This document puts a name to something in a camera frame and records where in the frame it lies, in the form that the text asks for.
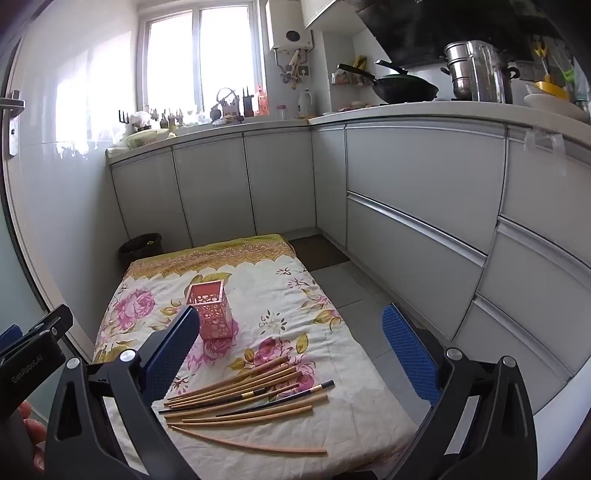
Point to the white wall cabinet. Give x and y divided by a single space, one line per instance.
323 9

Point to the kitchen window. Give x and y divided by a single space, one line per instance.
171 60

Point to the dark woven trash bin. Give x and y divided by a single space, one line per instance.
138 249

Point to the pink perforated utensil holder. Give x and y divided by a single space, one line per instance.
214 318

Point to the white thermos jug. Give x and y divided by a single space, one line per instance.
304 104

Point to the clear glass pitcher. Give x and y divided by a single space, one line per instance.
485 74

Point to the floral printed cloth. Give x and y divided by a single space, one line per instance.
277 304

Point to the black router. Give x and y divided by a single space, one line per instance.
248 105

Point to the black wok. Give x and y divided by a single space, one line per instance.
401 90

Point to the clear tape strip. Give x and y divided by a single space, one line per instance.
545 141

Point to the small red lidded jar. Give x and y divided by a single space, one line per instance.
282 113

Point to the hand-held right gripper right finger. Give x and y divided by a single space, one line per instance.
408 355

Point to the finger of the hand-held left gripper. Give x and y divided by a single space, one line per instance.
10 336

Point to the white kitchen cabinet unit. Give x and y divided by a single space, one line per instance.
415 175

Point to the hanging kitchen utensils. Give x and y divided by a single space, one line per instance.
554 64

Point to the white water heater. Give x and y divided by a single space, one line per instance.
288 23

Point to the white plate with yellow bowl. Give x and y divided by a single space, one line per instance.
549 107

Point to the wall spice rack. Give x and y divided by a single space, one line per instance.
348 76

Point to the dark floor mat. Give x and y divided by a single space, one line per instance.
318 254

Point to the group of wooden chopsticks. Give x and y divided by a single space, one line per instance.
217 392

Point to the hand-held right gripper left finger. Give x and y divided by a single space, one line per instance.
173 350

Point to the person's left hand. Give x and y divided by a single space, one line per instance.
32 431

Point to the red bottle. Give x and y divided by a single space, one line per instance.
262 100

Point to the pale green bowl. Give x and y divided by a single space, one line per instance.
143 137

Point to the yellow bowl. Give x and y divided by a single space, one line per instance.
551 90

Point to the black range hood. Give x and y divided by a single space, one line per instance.
415 27

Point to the steel steamer pot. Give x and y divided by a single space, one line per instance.
455 69

